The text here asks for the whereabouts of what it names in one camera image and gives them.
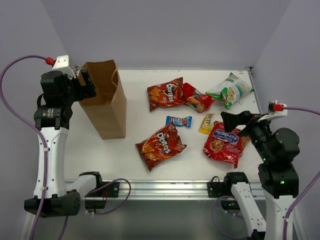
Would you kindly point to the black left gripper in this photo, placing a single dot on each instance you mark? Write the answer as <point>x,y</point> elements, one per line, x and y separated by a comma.
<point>80,86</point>

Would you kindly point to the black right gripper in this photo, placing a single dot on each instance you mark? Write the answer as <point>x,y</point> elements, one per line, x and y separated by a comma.
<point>232,121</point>

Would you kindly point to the red candy assortment bag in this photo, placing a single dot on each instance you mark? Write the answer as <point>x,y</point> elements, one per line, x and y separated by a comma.
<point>225,146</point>

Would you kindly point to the brown paper bag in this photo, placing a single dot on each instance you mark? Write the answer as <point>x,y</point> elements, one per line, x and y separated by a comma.
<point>108,110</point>

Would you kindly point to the yellow M&M's packet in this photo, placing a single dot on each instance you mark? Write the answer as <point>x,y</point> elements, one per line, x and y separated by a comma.
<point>206,125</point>

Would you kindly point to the green Chuba cassava bag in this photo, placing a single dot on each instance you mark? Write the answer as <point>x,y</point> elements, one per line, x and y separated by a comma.
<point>230,90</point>

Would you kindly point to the blue M&M's packet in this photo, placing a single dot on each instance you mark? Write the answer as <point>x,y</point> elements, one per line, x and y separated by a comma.
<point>179,121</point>

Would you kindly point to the red snack bag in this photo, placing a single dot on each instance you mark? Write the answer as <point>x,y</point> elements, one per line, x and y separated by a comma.
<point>196,100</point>

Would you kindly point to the red Doritos bag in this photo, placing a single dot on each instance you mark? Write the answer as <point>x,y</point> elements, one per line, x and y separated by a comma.
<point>166,95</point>
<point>161,146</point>

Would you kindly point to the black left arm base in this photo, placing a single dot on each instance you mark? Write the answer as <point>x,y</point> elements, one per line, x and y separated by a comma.
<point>98,200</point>

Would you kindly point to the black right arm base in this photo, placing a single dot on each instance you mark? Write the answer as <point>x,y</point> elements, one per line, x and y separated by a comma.
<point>216,189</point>

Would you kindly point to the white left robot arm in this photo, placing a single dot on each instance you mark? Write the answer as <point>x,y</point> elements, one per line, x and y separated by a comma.
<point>51,197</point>

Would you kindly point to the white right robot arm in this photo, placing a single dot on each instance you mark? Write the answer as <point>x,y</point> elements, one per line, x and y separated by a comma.
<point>278,177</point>

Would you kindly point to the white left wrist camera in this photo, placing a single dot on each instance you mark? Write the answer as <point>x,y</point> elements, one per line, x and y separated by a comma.
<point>62,64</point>

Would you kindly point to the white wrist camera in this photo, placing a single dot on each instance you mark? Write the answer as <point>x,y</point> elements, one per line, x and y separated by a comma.
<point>62,64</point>
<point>276,110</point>

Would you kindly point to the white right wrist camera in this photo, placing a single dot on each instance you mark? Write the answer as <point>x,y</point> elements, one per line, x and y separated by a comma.
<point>276,110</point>

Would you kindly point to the aluminium front mounting rail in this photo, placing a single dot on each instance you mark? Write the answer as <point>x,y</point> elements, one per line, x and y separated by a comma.
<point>163,190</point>

